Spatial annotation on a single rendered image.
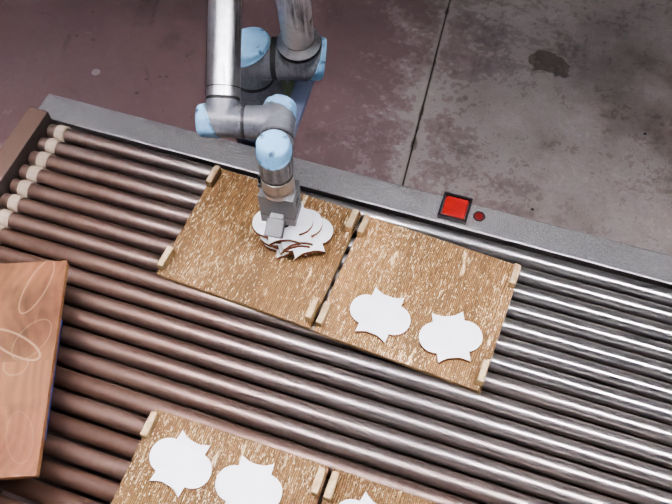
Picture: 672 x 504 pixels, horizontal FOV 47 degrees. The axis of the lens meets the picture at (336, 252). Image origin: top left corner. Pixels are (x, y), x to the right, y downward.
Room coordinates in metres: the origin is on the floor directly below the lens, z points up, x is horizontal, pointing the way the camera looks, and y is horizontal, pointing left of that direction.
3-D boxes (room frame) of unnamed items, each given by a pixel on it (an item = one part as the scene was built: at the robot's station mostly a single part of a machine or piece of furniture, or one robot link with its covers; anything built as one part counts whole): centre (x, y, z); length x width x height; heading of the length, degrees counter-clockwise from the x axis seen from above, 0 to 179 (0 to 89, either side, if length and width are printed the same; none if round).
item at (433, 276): (0.85, -0.20, 0.93); 0.41 x 0.35 x 0.02; 67
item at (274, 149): (1.03, 0.13, 1.27); 0.09 x 0.08 x 0.11; 176
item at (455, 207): (1.12, -0.31, 0.92); 0.06 x 0.06 x 0.01; 71
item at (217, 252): (1.02, 0.19, 0.93); 0.41 x 0.35 x 0.02; 68
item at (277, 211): (1.01, 0.14, 1.11); 0.12 x 0.09 x 0.16; 167
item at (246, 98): (1.54, 0.22, 0.94); 0.15 x 0.15 x 0.10
